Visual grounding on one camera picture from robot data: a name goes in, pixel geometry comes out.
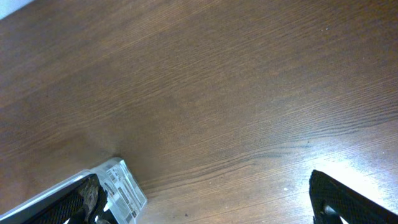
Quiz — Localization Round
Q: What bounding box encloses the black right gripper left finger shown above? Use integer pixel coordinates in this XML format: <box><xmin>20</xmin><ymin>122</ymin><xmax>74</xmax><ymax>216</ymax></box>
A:
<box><xmin>23</xmin><ymin>174</ymin><xmax>117</xmax><ymax>224</ymax></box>

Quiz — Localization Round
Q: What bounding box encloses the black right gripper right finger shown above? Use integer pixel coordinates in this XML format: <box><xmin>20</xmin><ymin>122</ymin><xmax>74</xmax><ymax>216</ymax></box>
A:
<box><xmin>309</xmin><ymin>170</ymin><xmax>397</xmax><ymax>224</ymax></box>

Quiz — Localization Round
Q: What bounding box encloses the clear plastic container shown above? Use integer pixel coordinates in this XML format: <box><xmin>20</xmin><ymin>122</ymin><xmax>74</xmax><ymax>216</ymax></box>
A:
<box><xmin>1</xmin><ymin>157</ymin><xmax>147</xmax><ymax>224</ymax></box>

